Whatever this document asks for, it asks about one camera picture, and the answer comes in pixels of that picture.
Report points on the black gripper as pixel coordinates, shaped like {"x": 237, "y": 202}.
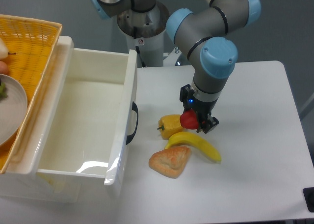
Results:
{"x": 202, "y": 109}

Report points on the red pepper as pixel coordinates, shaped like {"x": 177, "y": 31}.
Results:
{"x": 188, "y": 120}

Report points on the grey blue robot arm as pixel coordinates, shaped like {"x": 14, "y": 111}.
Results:
{"x": 200, "y": 38}

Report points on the yellow pepper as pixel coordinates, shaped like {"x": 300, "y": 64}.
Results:
{"x": 169, "y": 125}

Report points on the upper white drawer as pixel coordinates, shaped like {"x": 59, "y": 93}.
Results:
{"x": 88, "y": 134}

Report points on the white drawer cabinet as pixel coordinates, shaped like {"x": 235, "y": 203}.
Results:
{"x": 22, "y": 178}

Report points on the yellow banana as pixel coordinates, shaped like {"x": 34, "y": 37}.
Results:
{"x": 196, "y": 141}

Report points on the triangular puff pastry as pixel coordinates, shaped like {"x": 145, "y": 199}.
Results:
{"x": 170, "y": 162}

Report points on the black table corner fixture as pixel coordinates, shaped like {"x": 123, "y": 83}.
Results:
{"x": 309, "y": 198}

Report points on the yellow wicker basket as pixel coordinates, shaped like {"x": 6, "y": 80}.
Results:
{"x": 32, "y": 41}

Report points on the grey plate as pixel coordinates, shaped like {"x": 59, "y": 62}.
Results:
{"x": 12, "y": 108}

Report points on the green grapes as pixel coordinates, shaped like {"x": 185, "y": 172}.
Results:
{"x": 3, "y": 93}

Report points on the orange peach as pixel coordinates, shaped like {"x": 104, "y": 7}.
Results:
{"x": 4, "y": 68}

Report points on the white pear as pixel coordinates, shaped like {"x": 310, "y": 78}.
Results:
{"x": 4, "y": 51}

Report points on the black drawer handle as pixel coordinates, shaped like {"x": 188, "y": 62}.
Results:
{"x": 134, "y": 119}

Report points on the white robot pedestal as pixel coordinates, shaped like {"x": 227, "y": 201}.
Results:
{"x": 144, "y": 33}

